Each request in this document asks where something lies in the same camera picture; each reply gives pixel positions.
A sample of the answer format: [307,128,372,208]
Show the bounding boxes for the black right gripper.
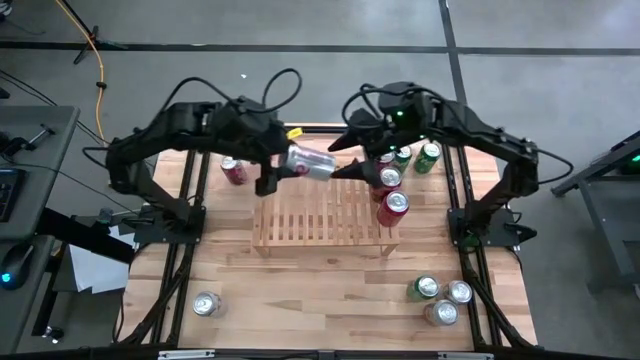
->
[327,82,439,187]

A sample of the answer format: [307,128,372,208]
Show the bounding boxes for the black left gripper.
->
[249,117,312,197]

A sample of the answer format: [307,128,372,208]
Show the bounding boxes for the silver diet cola can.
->
[193,290,222,317]
[442,279,474,306]
[424,298,460,328]
[279,142,338,182]

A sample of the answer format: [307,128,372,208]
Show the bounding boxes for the green Sprite can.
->
[413,141,443,175]
[405,274,442,303]
[392,144,414,174]

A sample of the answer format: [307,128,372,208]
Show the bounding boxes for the wooden slatted shelf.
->
[251,155,401,259]

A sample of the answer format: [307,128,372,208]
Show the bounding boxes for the black support beam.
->
[35,206,137,266]

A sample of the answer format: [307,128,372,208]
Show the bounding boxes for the white paper sheets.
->
[66,224,137,296]

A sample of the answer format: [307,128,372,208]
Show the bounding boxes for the black tripod stand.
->
[59,0,129,66]

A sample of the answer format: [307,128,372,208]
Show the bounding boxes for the grey desk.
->
[0,234,57,357]
[0,105,81,242]

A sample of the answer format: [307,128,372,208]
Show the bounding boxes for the black metal side table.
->
[549,128,640,294]

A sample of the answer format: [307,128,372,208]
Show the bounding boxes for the black desk tool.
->
[0,123,57,157]

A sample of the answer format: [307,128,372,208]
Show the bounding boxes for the black keyboard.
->
[0,167,27,224]

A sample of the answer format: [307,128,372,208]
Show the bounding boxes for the black computer mouse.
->
[0,243,36,291]

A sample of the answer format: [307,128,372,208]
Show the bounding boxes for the black caster wheel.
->
[42,324,66,344]

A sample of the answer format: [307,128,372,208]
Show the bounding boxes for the black metal table frame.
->
[113,122,540,360]

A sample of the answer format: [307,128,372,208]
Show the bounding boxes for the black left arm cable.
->
[159,67,304,117]

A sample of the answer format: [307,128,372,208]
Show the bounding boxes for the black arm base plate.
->
[133,207,207,246]
[447,206,539,250]

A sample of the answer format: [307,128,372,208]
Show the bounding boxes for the yellow extension cable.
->
[53,0,109,146]

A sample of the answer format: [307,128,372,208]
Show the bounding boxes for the silver metal bracket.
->
[157,349,217,360]
[436,351,496,360]

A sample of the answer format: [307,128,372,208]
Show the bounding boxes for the black floor cable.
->
[0,68,157,170]

